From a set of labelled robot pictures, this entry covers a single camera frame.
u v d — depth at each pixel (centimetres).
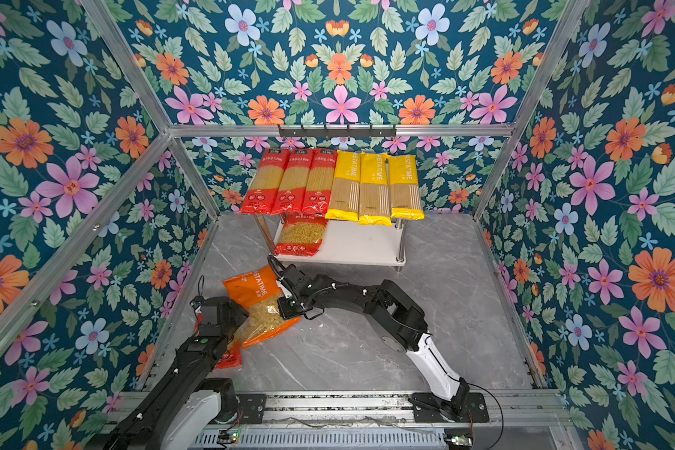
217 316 65
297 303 74
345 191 75
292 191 75
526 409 75
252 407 74
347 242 103
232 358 79
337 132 93
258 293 91
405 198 74
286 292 75
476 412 73
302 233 101
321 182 78
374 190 76
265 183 78
